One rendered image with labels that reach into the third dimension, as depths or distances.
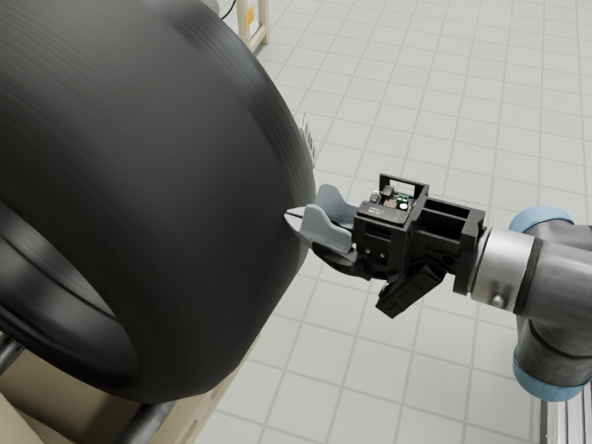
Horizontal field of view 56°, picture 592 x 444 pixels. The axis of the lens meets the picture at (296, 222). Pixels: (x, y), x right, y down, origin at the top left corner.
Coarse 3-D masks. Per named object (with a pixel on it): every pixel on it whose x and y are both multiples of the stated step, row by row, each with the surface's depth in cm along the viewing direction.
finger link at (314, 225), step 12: (312, 204) 57; (288, 216) 62; (312, 216) 57; (324, 216) 57; (300, 228) 60; (312, 228) 59; (324, 228) 58; (336, 228) 57; (312, 240) 59; (324, 240) 59; (336, 240) 58; (348, 240) 57
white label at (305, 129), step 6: (306, 120) 68; (300, 126) 65; (306, 126) 67; (306, 132) 67; (306, 138) 66; (312, 138) 70; (306, 144) 66; (312, 144) 69; (312, 150) 69; (312, 156) 68; (312, 162) 68
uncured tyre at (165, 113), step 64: (0, 0) 49; (64, 0) 51; (128, 0) 53; (192, 0) 58; (0, 64) 45; (64, 64) 47; (128, 64) 50; (192, 64) 54; (256, 64) 60; (0, 128) 45; (64, 128) 45; (128, 128) 48; (192, 128) 52; (256, 128) 58; (0, 192) 48; (64, 192) 46; (128, 192) 47; (192, 192) 51; (256, 192) 57; (0, 256) 92; (64, 256) 51; (128, 256) 49; (192, 256) 51; (256, 256) 59; (0, 320) 82; (64, 320) 92; (128, 320) 55; (192, 320) 55; (256, 320) 64; (128, 384) 70; (192, 384) 64
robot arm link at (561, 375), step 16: (528, 320) 55; (528, 336) 55; (528, 352) 56; (544, 352) 53; (560, 352) 52; (528, 368) 57; (544, 368) 55; (560, 368) 53; (576, 368) 53; (528, 384) 58; (544, 384) 56; (560, 384) 55; (576, 384) 55; (544, 400) 59; (560, 400) 58
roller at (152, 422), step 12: (144, 408) 82; (156, 408) 82; (168, 408) 84; (132, 420) 81; (144, 420) 81; (156, 420) 82; (120, 432) 81; (132, 432) 80; (144, 432) 80; (156, 432) 82
